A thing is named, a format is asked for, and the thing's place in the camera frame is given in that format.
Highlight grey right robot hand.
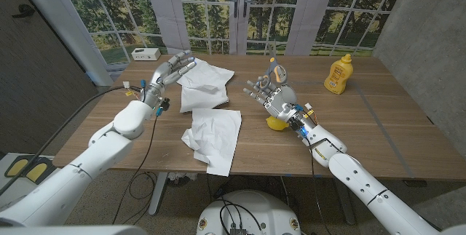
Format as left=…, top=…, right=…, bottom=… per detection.
left=242, top=76, right=306, bottom=130

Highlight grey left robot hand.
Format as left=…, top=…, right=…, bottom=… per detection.
left=143, top=49, right=198, bottom=109

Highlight grey and orange scissors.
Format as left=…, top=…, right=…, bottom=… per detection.
left=256, top=40, right=288, bottom=91

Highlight white paper sheet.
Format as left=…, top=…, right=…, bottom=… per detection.
left=181, top=108, right=242, bottom=178
left=176, top=57, right=235, bottom=94
left=180, top=84, right=230, bottom=114

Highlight yellow lemon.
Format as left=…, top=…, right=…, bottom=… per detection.
left=265, top=116, right=291, bottom=132

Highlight yellow mustard bottle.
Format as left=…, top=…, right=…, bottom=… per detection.
left=323, top=53, right=355, bottom=95

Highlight white power socket box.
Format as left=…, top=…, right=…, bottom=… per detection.
left=130, top=47, right=162, bottom=62

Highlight flat white paper sheet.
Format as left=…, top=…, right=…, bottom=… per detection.
left=180, top=84, right=230, bottom=114

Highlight printed forest window backdrop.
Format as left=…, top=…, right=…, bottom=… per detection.
left=56, top=0, right=411, bottom=65

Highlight creased white paper sheet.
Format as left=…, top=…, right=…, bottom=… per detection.
left=181, top=108, right=242, bottom=178

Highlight white robot torso base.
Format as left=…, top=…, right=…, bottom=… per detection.
left=196, top=190, right=302, bottom=235

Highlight white table leg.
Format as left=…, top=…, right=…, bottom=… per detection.
left=148, top=172, right=169, bottom=217

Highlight grey table leg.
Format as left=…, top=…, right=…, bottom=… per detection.
left=333, top=177, right=357, bottom=226

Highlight yellow black foot pedal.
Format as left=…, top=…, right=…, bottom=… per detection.
left=4, top=156, right=30, bottom=178
left=25, top=158, right=55, bottom=184

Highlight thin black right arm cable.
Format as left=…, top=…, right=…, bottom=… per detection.
left=308, top=146, right=333, bottom=235

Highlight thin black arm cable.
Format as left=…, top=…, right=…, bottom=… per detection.
left=308, top=146, right=333, bottom=235
left=111, top=114, right=160, bottom=226

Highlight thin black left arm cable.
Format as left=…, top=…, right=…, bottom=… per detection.
left=111, top=114, right=160, bottom=226

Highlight white backdrop frame post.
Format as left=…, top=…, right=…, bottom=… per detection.
left=10, top=0, right=114, bottom=87

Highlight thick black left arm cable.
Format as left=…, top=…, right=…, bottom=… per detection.
left=0, top=85, right=143, bottom=196

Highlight black floor cable loop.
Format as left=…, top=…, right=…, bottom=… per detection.
left=128, top=171, right=158, bottom=201

